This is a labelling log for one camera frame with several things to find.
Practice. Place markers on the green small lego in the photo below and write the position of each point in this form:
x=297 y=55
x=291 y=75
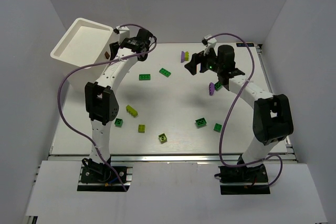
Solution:
x=217 y=127
x=118 y=122

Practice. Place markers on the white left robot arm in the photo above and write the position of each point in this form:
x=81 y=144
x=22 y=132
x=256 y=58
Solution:
x=100 y=96

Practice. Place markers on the green lego beside purple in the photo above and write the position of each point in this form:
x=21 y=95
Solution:
x=217 y=86

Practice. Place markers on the brown drawer handle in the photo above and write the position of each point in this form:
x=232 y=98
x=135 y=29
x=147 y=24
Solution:
x=107 y=55

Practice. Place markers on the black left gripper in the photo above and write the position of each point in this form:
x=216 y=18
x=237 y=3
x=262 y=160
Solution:
x=114 y=50

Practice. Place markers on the green lego brick tilted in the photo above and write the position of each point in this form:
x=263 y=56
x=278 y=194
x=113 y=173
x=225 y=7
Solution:
x=164 y=72

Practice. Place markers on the green flat lego long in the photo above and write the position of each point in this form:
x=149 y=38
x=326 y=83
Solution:
x=143 y=77

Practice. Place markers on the green lego brick lower right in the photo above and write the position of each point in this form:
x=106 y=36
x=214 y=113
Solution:
x=200 y=122

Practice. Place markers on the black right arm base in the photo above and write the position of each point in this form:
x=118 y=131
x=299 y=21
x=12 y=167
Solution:
x=243 y=180

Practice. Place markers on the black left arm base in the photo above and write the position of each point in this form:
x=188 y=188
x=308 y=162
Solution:
x=96 y=177

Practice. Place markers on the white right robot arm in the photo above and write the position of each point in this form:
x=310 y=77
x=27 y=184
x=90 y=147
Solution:
x=272 y=120

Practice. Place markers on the white drawer cabinet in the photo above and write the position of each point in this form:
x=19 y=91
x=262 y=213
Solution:
x=84 y=43

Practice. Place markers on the green small lego right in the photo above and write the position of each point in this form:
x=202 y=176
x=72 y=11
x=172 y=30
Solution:
x=217 y=127

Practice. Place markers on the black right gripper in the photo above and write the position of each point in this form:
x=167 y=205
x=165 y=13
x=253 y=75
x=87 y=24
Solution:
x=199 y=60

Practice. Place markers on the lime long lego brick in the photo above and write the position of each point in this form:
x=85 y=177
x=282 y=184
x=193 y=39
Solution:
x=133 y=112

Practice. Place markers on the lime lego with stud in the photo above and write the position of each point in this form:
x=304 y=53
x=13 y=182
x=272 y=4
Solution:
x=162 y=138

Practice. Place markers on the green small lego left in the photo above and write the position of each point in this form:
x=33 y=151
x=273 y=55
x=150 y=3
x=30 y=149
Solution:
x=118 y=122

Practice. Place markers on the purple lego brick right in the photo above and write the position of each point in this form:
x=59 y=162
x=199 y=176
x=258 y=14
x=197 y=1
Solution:
x=211 y=88

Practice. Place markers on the lime square lego brick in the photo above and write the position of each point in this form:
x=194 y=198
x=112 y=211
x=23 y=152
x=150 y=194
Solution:
x=141 y=128

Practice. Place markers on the lime lego brick top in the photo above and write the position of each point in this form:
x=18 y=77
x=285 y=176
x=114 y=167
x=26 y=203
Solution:
x=186 y=56

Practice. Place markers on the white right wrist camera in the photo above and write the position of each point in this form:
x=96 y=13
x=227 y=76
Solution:
x=209 y=41

